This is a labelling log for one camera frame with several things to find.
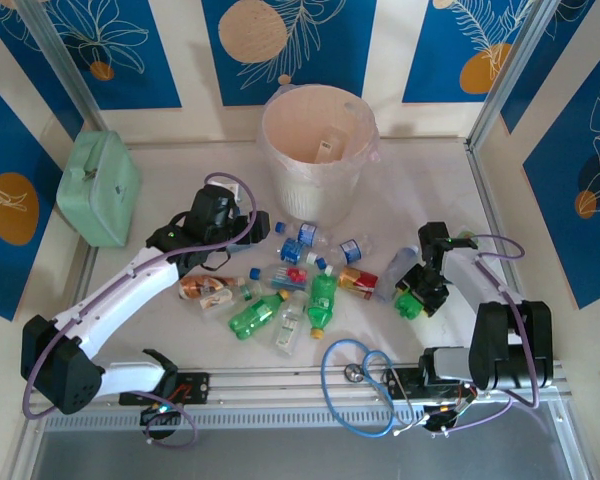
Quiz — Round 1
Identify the green plastic bottle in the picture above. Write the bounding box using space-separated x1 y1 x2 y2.
394 292 431 320

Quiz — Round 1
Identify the blue tinted clear bottle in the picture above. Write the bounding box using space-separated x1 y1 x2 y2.
377 244 421 304

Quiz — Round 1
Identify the bottle red yellow label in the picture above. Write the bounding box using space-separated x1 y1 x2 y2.
337 266 381 301

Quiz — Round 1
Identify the green bottle yellow cap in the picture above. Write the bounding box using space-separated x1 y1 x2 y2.
228 289 289 341
307 272 339 339

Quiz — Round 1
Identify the clear bottle white orange label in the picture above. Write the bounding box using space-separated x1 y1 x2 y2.
199 291 237 314

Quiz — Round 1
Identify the clear bottle white green label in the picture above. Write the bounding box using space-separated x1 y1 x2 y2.
271 291 309 357

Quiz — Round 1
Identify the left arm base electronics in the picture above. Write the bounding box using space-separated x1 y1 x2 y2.
138 402 181 426

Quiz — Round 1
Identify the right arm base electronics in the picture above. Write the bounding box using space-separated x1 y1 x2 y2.
422 399 476 436

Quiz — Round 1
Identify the white plastic bin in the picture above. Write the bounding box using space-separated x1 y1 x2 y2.
259 83 381 226

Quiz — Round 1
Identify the clear plastic bin liner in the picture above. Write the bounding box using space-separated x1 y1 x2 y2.
259 82 384 225

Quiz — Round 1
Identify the crushed clear bottle blue label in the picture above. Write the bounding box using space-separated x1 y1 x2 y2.
278 238 319 266

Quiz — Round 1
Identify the clear bottle red blue label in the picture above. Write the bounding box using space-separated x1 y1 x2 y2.
248 264 311 292

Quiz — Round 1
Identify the mint green zip case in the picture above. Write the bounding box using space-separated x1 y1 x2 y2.
55 129 144 249

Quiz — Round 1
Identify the clear bottle barcode label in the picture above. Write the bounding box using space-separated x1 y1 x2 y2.
313 125 349 164

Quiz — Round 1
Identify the perforated grey metal strip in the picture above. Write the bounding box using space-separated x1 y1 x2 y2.
27 403 574 432

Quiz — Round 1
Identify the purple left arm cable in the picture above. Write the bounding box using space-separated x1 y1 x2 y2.
22 172 259 449

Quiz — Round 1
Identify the thin black cable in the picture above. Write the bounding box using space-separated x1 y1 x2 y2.
198 248 232 274

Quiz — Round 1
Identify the aluminium side rail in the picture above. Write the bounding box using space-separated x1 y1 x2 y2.
464 142 579 401

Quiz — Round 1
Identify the blue cable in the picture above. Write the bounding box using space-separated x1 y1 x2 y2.
320 338 407 439

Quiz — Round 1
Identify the aluminium mounting rail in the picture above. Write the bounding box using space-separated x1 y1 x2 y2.
119 362 569 407

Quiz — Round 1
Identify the aluminium frame post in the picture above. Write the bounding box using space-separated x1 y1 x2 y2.
467 0 569 151
14 0 109 134

